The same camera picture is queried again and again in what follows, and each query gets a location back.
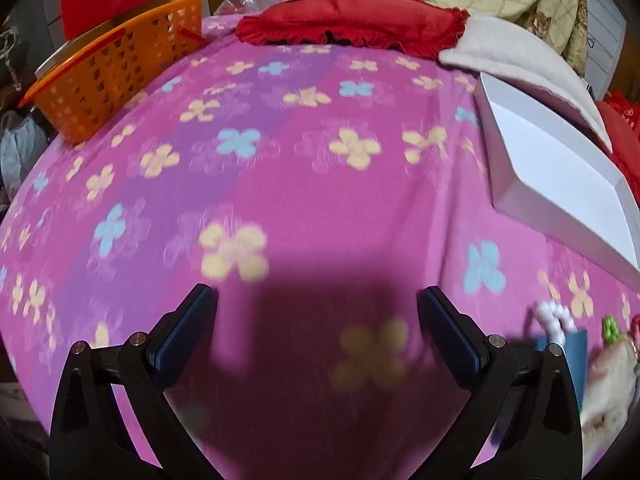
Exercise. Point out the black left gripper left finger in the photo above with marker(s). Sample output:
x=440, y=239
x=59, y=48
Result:
x=89, y=439

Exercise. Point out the white shallow box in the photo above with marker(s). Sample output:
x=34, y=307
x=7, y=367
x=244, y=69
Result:
x=546, y=174

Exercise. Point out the blue hair claw clip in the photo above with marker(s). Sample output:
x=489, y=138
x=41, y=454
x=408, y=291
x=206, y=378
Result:
x=575, y=348

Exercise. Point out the orange plastic basket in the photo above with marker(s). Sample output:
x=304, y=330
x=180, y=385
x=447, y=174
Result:
x=79, y=95

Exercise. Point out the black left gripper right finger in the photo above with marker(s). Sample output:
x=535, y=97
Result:
x=543, y=439

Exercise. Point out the pink floral bed sheet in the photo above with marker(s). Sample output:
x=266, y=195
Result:
x=318, y=188

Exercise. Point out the grey white pillow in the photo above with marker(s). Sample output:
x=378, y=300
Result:
x=511, y=53

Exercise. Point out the cream dotted scrunchie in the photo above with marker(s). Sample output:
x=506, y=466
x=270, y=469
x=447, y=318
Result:
x=610, y=389

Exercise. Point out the red frilled pillow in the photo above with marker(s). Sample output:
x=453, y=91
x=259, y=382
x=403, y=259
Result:
x=412, y=27

